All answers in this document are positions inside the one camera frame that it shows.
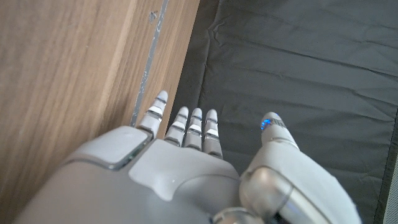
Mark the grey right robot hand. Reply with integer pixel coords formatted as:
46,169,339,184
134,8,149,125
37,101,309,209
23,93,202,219
14,90,363,224

